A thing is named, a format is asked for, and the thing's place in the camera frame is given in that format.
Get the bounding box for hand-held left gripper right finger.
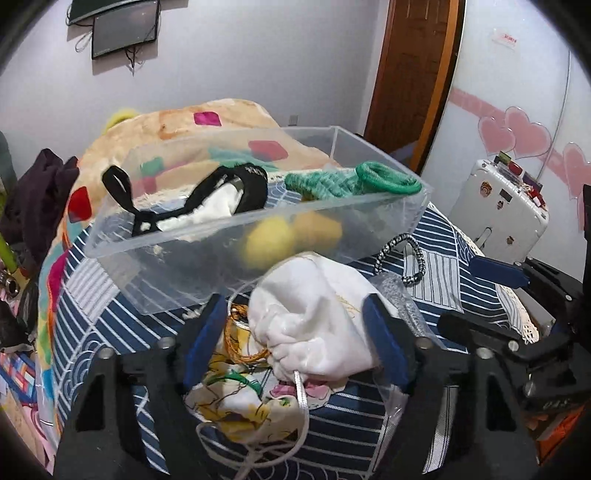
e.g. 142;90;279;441
362;292;542;480

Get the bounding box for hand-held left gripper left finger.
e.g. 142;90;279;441
53;294;228;480

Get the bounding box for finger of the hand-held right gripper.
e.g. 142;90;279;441
468;257;578;301
437;312;532;356

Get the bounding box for white drawstring pouch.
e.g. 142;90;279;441
196;251;394;480

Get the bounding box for clear plastic box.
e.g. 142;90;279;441
83;126;433;317

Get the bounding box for yellow soft ball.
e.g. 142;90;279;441
293;210;344;253
244;217;297;271

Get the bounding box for clear plastic bag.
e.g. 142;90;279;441
344;271;445;430

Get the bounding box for white suitcase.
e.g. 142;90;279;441
450;154;551;265

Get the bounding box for floral printed cloth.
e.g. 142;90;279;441
185;318;334;445

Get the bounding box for blue striped bedsheet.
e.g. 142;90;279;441
39;185;542;480

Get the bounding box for white wardrobe with pink hearts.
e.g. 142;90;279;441
417;0;591;296

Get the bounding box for beige plush blanket coloured squares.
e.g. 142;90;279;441
36;97;343;444

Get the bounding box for dark purple clothing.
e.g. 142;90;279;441
0;148;81;261

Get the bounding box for brown wooden door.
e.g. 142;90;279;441
364;0;465;174

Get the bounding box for yellow plush toy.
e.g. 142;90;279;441
105;107;140;131

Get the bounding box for orange braided cord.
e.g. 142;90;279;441
224;306;271;366

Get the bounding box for black and white braided cord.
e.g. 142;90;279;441
376;233;426;286

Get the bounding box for black strap with white cloth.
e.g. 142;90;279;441
102;162;269;241

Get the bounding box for green knitted rope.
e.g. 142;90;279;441
283;161;424;202

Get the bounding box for wall monitor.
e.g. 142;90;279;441
91;0;162;60

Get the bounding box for curved dark wall screen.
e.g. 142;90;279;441
66;0;158;27

